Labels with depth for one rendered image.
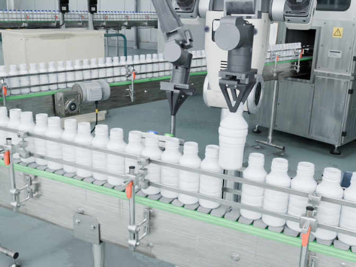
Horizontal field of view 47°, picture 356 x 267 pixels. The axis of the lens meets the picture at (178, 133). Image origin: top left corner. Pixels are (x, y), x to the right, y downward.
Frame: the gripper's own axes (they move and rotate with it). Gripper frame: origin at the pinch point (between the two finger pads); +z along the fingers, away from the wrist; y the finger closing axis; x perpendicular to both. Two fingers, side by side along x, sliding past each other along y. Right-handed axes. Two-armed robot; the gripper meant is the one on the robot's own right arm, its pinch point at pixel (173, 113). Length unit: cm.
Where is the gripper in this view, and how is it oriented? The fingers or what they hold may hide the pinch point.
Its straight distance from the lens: 132.1
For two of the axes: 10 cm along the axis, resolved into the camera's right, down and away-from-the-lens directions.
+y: 8.9, 1.6, -4.3
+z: -1.8, 9.8, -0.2
